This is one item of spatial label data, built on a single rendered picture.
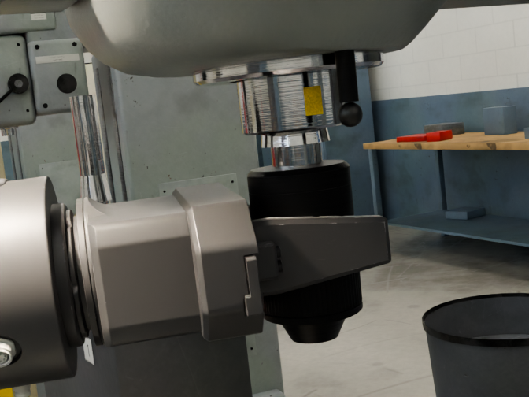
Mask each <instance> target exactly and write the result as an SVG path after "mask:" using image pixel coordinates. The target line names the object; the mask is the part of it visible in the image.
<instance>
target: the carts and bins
mask: <svg viewBox="0 0 529 397"><path fill-rule="evenodd" d="M422 325H423V328H424V331H425V332H426V335H427V344H428V350H429V355H430V360H431V369H432V374H433V380H434V385H435V394H436V397H529V293H500V294H489V295H477V296H470V297H466V298H462V299H454V300H451V301H448V302H444V303H441V304H439V305H437V306H434V307H432V308H430V309H429V310H428V311H426V312H425V313H424V315H423V316H422Z"/></svg>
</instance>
